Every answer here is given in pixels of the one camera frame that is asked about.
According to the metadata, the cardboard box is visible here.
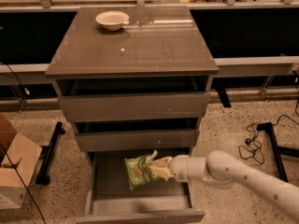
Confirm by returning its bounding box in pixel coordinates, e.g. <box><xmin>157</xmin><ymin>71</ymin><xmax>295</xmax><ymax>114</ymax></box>
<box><xmin>0</xmin><ymin>114</ymin><xmax>42</xmax><ymax>209</ymax></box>

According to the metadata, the black table foot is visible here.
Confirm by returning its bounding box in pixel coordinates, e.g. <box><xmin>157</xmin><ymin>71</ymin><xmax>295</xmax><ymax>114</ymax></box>
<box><xmin>36</xmin><ymin>121</ymin><xmax>65</xmax><ymax>186</ymax></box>
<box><xmin>257</xmin><ymin>122</ymin><xmax>299</xmax><ymax>182</ymax></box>

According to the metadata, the grey middle drawer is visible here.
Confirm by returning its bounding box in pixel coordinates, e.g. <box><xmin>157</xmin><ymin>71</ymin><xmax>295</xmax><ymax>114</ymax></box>
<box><xmin>75</xmin><ymin>118</ymin><xmax>199</xmax><ymax>152</ymax></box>

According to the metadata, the grey open bottom drawer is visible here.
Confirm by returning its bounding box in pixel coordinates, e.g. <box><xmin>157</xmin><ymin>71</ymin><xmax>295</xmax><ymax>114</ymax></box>
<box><xmin>75</xmin><ymin>149</ymin><xmax>205</xmax><ymax>224</ymax></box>

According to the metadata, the grey drawer cabinet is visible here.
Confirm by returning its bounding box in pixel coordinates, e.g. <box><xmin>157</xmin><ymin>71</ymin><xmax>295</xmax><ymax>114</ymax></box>
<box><xmin>45</xmin><ymin>6</ymin><xmax>220</xmax><ymax>224</ymax></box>

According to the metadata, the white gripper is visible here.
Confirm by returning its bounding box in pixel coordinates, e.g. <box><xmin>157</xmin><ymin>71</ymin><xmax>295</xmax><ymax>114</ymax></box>
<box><xmin>151</xmin><ymin>155</ymin><xmax>190</xmax><ymax>182</ymax></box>

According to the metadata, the black cable at left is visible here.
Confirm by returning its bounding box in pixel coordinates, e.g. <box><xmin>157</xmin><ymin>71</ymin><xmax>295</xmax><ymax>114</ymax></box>
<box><xmin>0</xmin><ymin>59</ymin><xmax>47</xmax><ymax>224</ymax></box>

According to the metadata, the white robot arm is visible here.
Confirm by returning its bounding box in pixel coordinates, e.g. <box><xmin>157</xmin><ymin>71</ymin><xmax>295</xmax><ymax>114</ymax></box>
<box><xmin>149</xmin><ymin>150</ymin><xmax>299</xmax><ymax>224</ymax></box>

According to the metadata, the grey top drawer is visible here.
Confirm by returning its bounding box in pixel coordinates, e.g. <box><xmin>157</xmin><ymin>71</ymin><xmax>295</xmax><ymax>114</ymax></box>
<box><xmin>58</xmin><ymin>91</ymin><xmax>209</xmax><ymax>122</ymax></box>

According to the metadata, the grey horizontal rail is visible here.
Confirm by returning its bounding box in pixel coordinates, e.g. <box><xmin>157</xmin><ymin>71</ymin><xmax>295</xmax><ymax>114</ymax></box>
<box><xmin>0</xmin><ymin>56</ymin><xmax>299</xmax><ymax>86</ymax></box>

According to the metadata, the green jalapeno chip bag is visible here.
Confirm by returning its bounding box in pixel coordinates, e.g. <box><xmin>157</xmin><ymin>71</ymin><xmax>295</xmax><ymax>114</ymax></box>
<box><xmin>124</xmin><ymin>150</ymin><xmax>160</xmax><ymax>190</ymax></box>

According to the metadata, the white bowl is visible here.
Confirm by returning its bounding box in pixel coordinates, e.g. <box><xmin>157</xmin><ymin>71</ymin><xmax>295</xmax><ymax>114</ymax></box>
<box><xmin>95</xmin><ymin>11</ymin><xmax>129</xmax><ymax>31</ymax></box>

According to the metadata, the black right table foot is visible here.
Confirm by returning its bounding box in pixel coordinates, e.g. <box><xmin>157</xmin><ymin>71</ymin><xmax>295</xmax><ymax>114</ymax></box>
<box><xmin>257</xmin><ymin>122</ymin><xmax>299</xmax><ymax>182</ymax></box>

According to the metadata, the black tangled cable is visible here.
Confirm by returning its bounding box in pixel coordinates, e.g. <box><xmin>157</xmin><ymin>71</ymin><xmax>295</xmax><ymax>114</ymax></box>
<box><xmin>238</xmin><ymin>114</ymin><xmax>299</xmax><ymax>166</ymax></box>

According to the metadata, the black left table foot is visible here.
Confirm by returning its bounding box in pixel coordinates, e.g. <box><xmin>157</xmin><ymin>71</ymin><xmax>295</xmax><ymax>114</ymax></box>
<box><xmin>36</xmin><ymin>121</ymin><xmax>65</xmax><ymax>186</ymax></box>

